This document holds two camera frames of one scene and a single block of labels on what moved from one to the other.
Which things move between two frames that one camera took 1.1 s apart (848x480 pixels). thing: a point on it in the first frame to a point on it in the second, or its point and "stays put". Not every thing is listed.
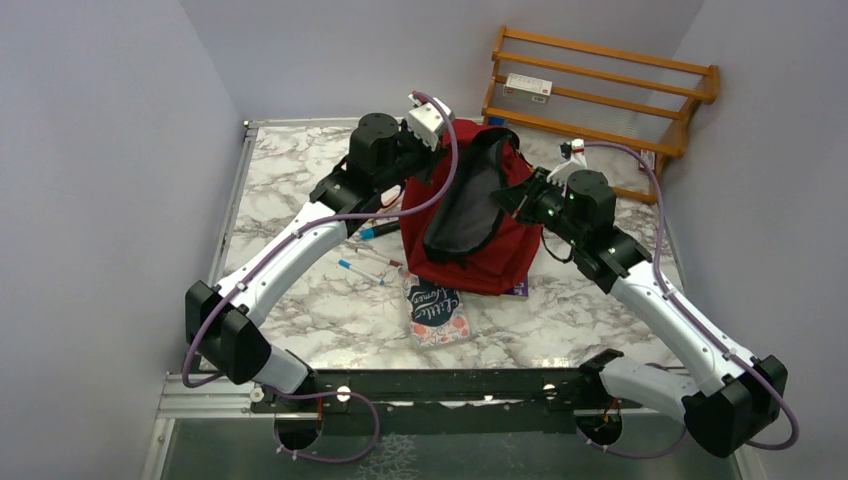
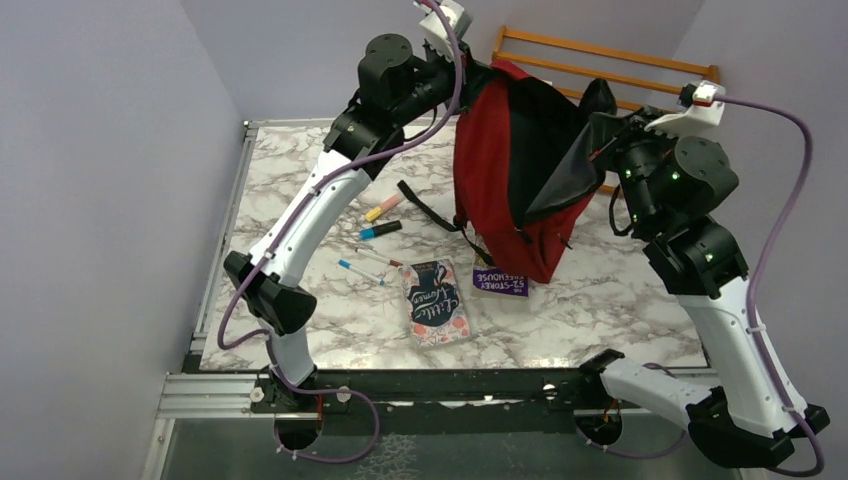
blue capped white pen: [345, 264] stays put
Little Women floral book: [437, 314] stays put
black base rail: [448, 401] stays put
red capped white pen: [378, 257] stays put
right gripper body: [544, 203] to [637, 152]
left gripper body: [413, 157] to [440, 76]
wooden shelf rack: [672, 152] stays put
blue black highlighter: [369, 233] stays put
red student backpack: [472, 239] to [523, 163]
